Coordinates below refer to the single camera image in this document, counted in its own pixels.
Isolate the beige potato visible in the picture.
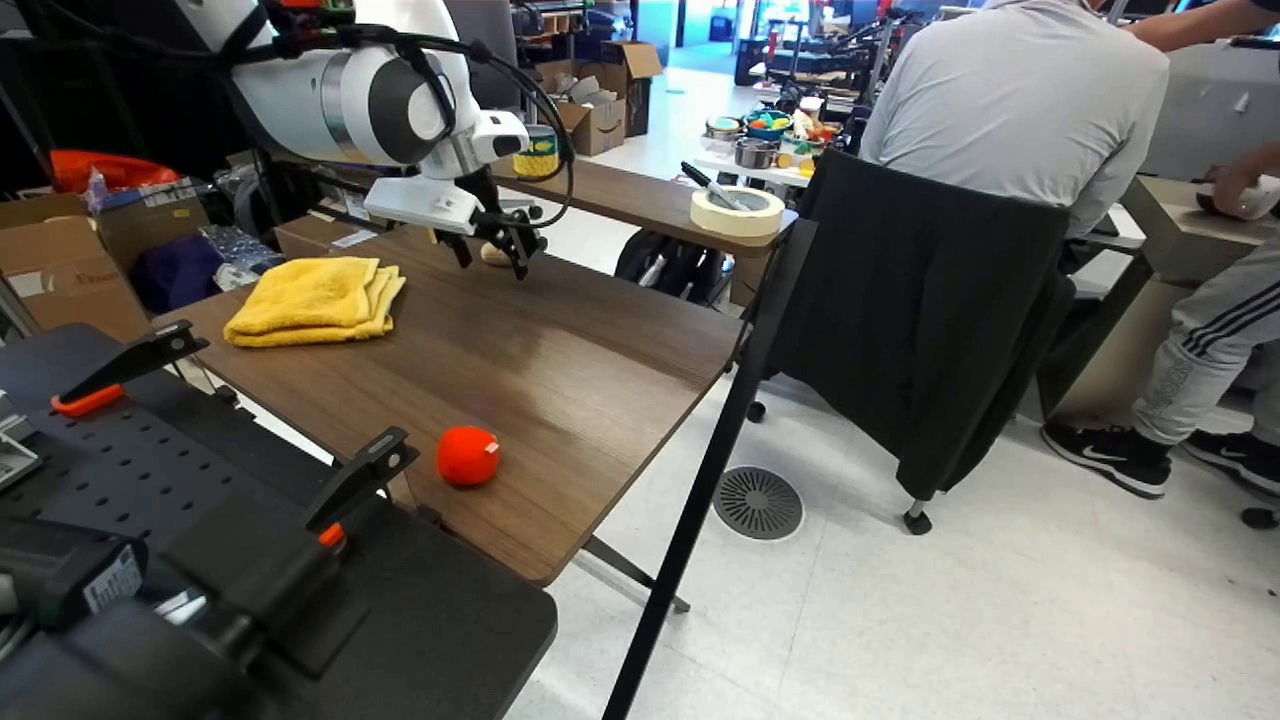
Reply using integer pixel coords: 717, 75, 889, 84
481, 241, 511, 269

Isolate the black clamp orange handle left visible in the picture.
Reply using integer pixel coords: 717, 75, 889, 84
48, 319, 204, 420

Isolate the open cardboard box background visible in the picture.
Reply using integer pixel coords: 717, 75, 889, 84
537, 41, 663, 158

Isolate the person in grey striped trousers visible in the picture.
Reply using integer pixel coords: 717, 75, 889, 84
1039, 0, 1280, 499

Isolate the black tripod pole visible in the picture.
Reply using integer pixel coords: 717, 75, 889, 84
598, 221, 817, 720

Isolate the cardboard box at left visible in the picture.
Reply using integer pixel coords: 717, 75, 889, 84
0, 191, 215, 347

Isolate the white tape roll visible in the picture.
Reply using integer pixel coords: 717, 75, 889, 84
686, 189, 782, 245

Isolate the black office chair with jacket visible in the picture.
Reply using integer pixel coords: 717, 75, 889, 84
767, 151, 1135, 537

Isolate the wooden back table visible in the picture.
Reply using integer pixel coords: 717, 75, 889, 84
493, 162, 792, 257

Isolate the yellow green tin can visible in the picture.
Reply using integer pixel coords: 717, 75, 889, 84
511, 137, 559, 179

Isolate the black clamp orange trigger right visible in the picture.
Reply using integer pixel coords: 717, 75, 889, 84
215, 430, 415, 661

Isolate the round floor drain cover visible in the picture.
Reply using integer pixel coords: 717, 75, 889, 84
717, 469, 805, 539

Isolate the yellow cloth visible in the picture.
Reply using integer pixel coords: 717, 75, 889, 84
224, 257, 403, 347

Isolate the person in grey shirt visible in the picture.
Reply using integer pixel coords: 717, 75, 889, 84
860, 0, 1168, 237

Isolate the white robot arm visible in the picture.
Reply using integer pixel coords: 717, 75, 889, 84
170, 0, 540, 277

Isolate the red tomato ball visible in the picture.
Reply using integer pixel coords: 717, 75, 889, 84
434, 426, 505, 489

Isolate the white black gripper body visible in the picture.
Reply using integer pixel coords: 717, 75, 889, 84
363, 172, 511, 241

